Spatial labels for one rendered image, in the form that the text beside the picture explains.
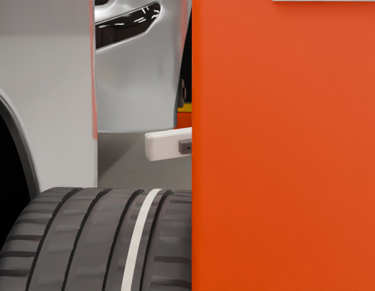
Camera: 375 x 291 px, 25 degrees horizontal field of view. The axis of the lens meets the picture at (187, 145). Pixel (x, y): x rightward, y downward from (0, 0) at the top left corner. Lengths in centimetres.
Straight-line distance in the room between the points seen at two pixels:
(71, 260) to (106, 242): 5
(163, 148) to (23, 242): 19
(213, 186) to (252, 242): 4
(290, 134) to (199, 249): 9
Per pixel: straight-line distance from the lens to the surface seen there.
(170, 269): 93
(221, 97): 48
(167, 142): 97
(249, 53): 48
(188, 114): 476
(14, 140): 143
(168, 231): 98
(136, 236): 97
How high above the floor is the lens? 146
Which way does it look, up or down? 12 degrees down
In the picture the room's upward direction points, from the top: straight up
